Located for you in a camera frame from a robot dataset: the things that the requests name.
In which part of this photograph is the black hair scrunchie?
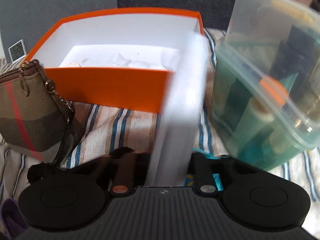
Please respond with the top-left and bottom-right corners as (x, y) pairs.
(27, 163), (65, 185)

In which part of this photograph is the white digital clock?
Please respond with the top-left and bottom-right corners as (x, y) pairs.
(8, 40), (27, 63)

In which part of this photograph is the orange cardboard box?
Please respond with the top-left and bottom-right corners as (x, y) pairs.
(27, 8), (203, 113)

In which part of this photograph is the purple fabric cloth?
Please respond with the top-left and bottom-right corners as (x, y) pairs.
(1, 198), (28, 239)

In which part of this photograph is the brown plaid zipper pouch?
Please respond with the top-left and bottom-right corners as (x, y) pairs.
(1, 59), (76, 166)

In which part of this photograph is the clear plastic storage container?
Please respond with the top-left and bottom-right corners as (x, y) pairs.
(212, 0), (319, 170)

